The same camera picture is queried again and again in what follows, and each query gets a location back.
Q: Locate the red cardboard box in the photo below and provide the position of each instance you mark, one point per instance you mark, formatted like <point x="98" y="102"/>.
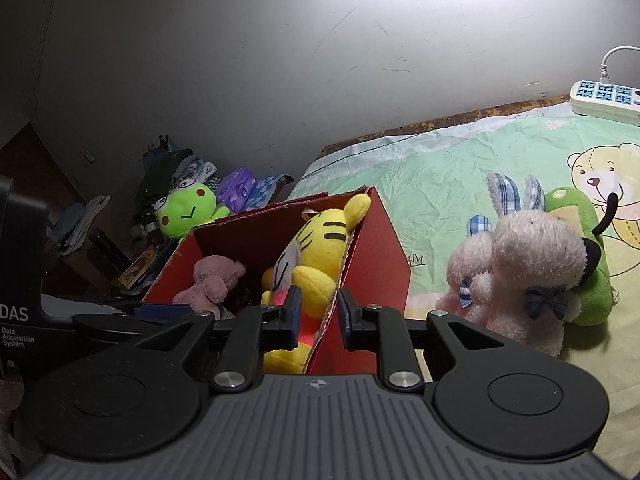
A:
<point x="375" y="260"/>

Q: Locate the small wall fitting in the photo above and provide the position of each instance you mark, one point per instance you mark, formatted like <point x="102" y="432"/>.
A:
<point x="89" y="157"/>

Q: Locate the yellow tiger plush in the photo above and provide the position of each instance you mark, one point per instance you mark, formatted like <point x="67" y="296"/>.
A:
<point x="320" y="245"/>

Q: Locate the green dog plush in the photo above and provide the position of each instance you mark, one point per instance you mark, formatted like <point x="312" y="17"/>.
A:
<point x="595" y="300"/>

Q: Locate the purple packet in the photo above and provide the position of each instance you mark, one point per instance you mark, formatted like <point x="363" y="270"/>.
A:
<point x="237" y="187"/>

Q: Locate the white bunny plush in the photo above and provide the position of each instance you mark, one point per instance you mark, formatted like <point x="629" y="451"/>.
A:
<point x="525" y="260"/>

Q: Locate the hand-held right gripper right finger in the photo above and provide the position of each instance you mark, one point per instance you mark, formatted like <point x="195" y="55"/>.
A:
<point x="342" y="315"/>

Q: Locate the yellow picture book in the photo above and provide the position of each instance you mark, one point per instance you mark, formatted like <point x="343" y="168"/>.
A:
<point x="140" y="265"/>

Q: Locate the blue patterned towel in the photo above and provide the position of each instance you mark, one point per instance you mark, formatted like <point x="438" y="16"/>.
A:
<point x="265" y="190"/>

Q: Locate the pile of clothes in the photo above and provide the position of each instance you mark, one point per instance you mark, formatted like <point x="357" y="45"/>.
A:
<point x="160" y="175"/>

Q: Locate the white power strip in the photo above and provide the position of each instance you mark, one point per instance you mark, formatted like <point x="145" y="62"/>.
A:
<point x="605" y="105"/>

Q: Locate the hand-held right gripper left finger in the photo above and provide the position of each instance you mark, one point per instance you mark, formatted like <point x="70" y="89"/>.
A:
<point x="295" y="310"/>

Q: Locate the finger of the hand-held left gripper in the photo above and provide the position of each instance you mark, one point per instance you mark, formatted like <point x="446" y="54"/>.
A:
<point x="165" y="310"/>

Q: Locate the printed bear bed sheet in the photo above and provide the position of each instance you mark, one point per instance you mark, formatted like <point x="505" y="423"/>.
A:
<point x="425" y="170"/>

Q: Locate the green frog plush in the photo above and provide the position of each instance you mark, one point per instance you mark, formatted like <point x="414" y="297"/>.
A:
<point x="185" y="207"/>

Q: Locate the stack of papers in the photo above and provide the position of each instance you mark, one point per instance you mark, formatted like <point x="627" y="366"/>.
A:
<point x="85" y="215"/>

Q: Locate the brown teddy bear plush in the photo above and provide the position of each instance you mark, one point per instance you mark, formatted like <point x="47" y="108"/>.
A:
<point x="210" y="280"/>

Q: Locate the wooden cabinet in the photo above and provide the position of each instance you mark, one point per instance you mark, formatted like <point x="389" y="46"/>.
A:
<point x="25" y="160"/>

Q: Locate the wooden bed board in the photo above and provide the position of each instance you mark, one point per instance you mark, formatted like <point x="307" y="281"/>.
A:
<point x="450" y="120"/>

